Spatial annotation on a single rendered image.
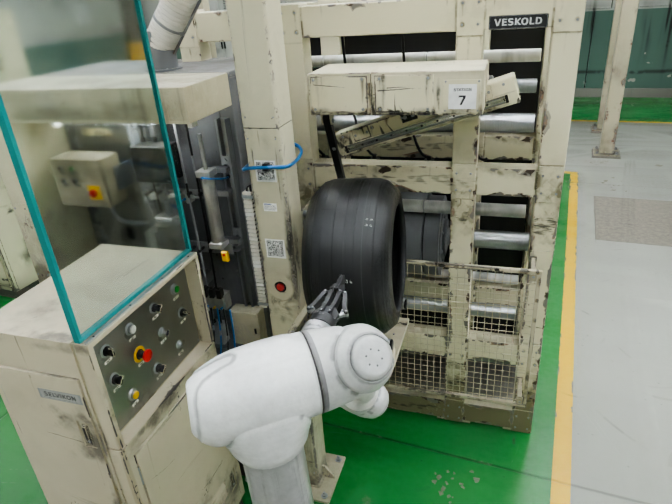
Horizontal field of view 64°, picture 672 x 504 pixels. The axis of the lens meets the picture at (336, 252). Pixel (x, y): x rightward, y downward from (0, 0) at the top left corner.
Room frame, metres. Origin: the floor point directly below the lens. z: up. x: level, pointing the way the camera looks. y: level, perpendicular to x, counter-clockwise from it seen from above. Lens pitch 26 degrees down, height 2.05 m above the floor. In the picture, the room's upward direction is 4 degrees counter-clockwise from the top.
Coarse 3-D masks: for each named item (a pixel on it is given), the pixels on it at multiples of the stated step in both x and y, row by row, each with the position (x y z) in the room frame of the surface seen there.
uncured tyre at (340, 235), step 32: (320, 192) 1.71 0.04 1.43; (352, 192) 1.67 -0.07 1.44; (384, 192) 1.67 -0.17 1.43; (320, 224) 1.57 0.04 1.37; (352, 224) 1.55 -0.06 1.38; (384, 224) 1.55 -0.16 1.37; (320, 256) 1.51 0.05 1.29; (352, 256) 1.49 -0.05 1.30; (384, 256) 1.49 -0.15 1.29; (320, 288) 1.48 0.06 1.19; (352, 288) 1.46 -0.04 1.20; (384, 288) 1.46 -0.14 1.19; (352, 320) 1.48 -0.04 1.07; (384, 320) 1.48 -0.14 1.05
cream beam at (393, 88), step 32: (352, 64) 2.13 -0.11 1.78; (384, 64) 2.07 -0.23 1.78; (416, 64) 2.01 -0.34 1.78; (448, 64) 1.95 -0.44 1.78; (480, 64) 1.89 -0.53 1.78; (320, 96) 1.95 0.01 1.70; (352, 96) 1.91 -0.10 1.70; (384, 96) 1.88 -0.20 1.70; (416, 96) 1.84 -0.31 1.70; (480, 96) 1.77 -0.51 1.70
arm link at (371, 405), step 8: (376, 392) 1.05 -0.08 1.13; (384, 392) 1.08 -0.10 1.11; (360, 400) 0.97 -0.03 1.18; (368, 400) 0.97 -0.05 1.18; (376, 400) 1.05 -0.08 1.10; (384, 400) 1.06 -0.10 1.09; (344, 408) 1.05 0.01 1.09; (352, 408) 1.02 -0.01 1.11; (360, 408) 1.02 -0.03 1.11; (368, 408) 1.03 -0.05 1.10; (376, 408) 1.04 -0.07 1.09; (384, 408) 1.05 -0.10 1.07; (360, 416) 1.05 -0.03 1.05; (368, 416) 1.04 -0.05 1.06; (376, 416) 1.05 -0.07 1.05
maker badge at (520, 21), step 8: (496, 16) 2.06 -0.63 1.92; (504, 16) 2.05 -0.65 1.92; (512, 16) 2.04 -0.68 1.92; (520, 16) 2.03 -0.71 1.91; (528, 16) 2.02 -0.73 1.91; (536, 16) 2.01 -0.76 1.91; (544, 16) 2.01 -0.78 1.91; (496, 24) 2.06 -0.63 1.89; (504, 24) 2.05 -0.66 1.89; (512, 24) 2.04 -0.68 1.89; (520, 24) 2.03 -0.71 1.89; (528, 24) 2.02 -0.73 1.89; (536, 24) 2.01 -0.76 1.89; (544, 24) 2.01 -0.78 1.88
